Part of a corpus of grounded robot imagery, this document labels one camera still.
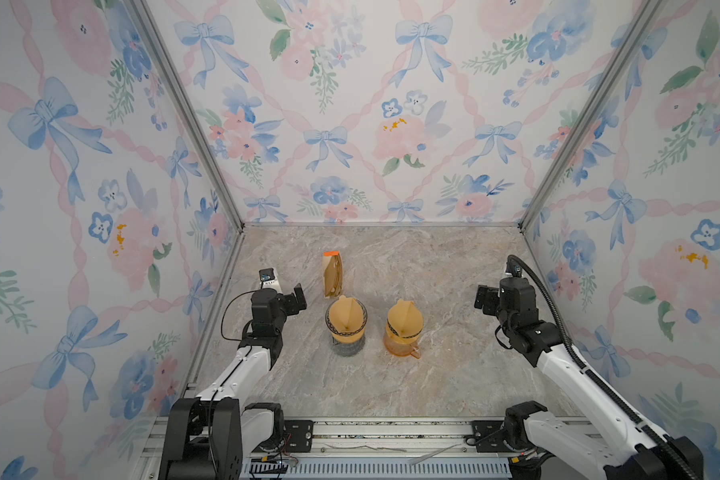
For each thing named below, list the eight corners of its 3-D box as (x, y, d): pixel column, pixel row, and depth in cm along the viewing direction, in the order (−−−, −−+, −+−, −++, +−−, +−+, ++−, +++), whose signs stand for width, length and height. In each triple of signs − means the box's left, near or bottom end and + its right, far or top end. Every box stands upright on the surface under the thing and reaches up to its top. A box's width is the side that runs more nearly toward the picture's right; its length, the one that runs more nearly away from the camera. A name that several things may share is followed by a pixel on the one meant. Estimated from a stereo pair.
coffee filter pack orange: (323, 298, 101) (320, 282, 94) (326, 267, 110) (323, 250, 102) (341, 298, 101) (340, 282, 94) (343, 267, 110) (342, 250, 102)
